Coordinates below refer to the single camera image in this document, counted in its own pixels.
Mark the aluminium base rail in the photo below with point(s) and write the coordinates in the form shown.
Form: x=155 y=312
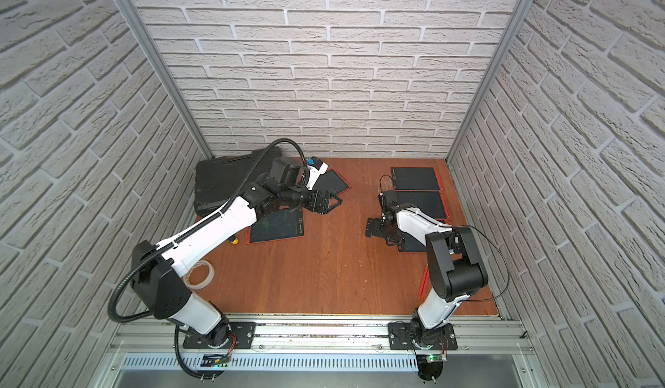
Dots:
x=322 y=351

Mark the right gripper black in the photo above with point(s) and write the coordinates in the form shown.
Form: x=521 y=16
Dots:
x=377 y=230

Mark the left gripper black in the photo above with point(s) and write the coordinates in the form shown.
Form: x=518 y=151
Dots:
x=319 y=200

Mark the white tape roll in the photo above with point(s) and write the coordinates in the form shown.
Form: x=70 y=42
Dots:
x=200 y=276

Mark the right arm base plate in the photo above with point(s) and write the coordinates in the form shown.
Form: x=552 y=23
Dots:
x=402 y=336

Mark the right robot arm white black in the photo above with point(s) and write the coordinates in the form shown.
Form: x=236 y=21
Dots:
x=456 y=268

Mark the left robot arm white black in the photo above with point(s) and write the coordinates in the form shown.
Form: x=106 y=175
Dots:
x=160 y=268

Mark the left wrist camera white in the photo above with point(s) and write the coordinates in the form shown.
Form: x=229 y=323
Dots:
x=315 y=168

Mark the black plastic tool case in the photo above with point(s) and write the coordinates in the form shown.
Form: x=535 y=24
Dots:
x=217 y=179

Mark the writing tablet red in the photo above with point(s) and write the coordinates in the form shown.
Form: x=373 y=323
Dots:
x=332 y=181
x=283 y=224

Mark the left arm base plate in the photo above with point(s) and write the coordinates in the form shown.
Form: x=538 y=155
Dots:
x=240 y=334

